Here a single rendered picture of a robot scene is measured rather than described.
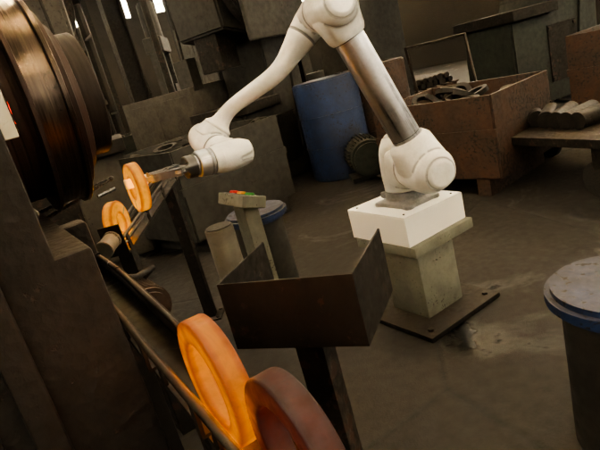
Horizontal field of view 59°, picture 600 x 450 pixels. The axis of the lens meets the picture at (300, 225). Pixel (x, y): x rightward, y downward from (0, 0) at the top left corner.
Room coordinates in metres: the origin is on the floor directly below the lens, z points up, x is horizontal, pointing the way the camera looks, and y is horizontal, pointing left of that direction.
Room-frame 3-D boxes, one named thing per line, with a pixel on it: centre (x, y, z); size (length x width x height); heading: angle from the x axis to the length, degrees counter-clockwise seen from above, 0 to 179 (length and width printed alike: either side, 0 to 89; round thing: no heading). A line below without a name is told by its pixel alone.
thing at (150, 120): (5.73, 0.95, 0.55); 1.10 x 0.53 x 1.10; 50
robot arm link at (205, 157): (1.76, 0.26, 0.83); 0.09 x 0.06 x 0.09; 30
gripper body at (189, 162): (1.72, 0.32, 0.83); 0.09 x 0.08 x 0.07; 120
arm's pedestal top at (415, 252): (1.95, -0.42, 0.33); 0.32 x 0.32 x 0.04; 31
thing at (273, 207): (2.58, 0.20, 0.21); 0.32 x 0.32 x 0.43
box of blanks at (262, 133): (4.03, 0.61, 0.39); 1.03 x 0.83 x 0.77; 135
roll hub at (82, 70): (1.31, 0.42, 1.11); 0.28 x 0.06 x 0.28; 30
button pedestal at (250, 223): (2.22, 0.21, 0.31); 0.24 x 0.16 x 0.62; 30
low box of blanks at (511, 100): (3.59, -1.25, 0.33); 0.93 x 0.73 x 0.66; 37
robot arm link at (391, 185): (1.94, -0.43, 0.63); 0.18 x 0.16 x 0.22; 10
